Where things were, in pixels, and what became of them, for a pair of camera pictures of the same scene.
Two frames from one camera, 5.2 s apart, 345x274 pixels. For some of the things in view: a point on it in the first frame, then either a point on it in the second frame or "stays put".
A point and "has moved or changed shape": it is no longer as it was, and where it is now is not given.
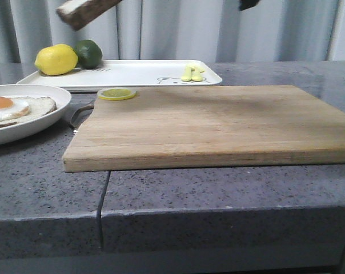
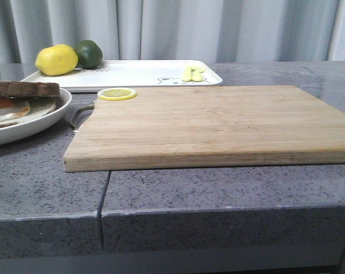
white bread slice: (77, 13) to (24, 89)
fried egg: (3, 108) stays put
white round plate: (14, 133) stays put
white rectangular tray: (130, 73) stays put
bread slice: (39, 106) has moved or changed shape
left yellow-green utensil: (187, 73) stays put
